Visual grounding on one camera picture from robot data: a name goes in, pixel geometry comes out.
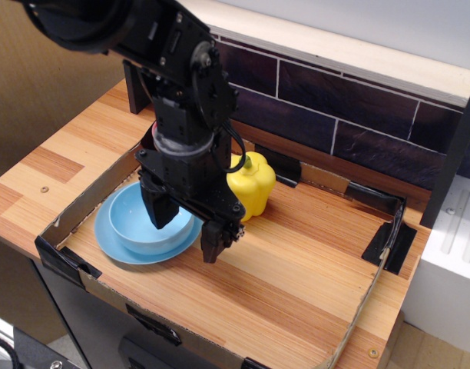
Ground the light blue bowl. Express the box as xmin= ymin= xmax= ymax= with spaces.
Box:
xmin=108 ymin=182 xmax=194 ymax=255

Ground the light blue plate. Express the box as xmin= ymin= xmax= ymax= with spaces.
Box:
xmin=94 ymin=185 xmax=202 ymax=264

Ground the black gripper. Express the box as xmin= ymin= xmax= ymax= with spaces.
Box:
xmin=134 ymin=148 xmax=247 ymax=264

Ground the red plastic cup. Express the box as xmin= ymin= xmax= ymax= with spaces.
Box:
xmin=151 ymin=121 xmax=157 ymax=138

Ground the black braided cable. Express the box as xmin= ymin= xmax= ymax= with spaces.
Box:
xmin=0 ymin=333 xmax=21 ymax=369

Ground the yellow toy bell pepper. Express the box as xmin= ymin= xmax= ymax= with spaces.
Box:
xmin=227 ymin=151 xmax=276 ymax=222

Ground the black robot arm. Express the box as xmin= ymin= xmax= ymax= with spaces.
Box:
xmin=23 ymin=1 xmax=245 ymax=263

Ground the white block with rails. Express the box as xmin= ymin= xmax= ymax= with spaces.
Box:
xmin=402 ymin=176 xmax=470 ymax=352

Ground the cardboard tray border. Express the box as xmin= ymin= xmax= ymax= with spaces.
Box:
xmin=37 ymin=129 xmax=424 ymax=368

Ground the dark brick backsplash shelf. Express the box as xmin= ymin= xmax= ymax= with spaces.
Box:
xmin=121 ymin=0 xmax=470 ymax=228

